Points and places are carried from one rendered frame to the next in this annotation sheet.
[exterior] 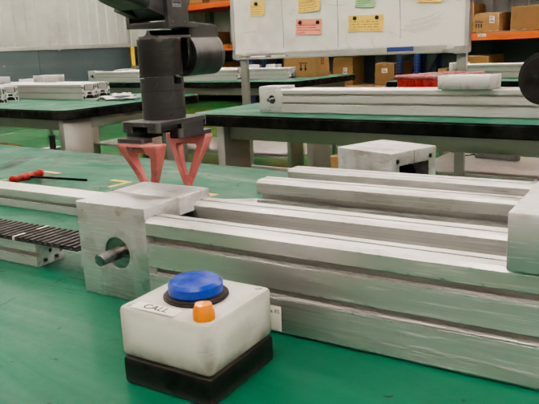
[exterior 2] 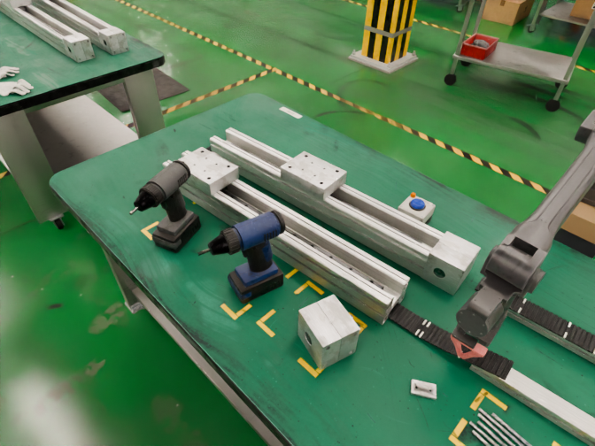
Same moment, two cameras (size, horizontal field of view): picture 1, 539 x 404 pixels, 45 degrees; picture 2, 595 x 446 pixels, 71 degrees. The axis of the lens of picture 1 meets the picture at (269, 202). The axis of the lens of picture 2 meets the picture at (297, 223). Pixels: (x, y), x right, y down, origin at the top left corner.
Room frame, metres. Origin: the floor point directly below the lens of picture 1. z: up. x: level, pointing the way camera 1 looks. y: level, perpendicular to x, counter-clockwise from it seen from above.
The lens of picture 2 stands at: (1.39, -0.18, 1.61)
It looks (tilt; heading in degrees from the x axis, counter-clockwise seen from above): 43 degrees down; 187
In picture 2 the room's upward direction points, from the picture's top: 1 degrees clockwise
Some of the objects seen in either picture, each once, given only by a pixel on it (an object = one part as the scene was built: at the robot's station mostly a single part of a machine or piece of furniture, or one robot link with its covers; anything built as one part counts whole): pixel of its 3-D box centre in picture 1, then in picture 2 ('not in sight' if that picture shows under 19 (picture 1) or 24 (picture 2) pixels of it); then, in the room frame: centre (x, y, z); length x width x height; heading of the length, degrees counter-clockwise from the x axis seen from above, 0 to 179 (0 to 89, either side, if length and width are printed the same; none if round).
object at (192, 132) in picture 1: (180, 154); (470, 340); (0.90, 0.12, 0.87); 0.07 x 0.07 x 0.09; 58
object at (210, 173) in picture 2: not in sight; (206, 173); (0.43, -0.56, 0.87); 0.16 x 0.11 x 0.07; 58
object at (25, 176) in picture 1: (54, 178); not in sight; (1.22, 0.41, 0.79); 0.16 x 0.08 x 0.02; 64
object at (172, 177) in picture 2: not in sight; (165, 213); (0.64, -0.61, 0.89); 0.20 x 0.08 x 0.22; 163
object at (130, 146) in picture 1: (156, 159); not in sight; (0.85, 0.15, 0.87); 0.07 x 0.07 x 0.09; 58
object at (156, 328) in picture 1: (205, 327); (413, 214); (0.45, 0.05, 0.81); 0.10 x 0.08 x 0.06; 148
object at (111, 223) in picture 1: (139, 241); (452, 260); (0.63, 0.13, 0.83); 0.12 x 0.09 x 0.10; 148
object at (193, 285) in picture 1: (196, 290); (417, 204); (0.45, 0.06, 0.84); 0.04 x 0.04 x 0.02
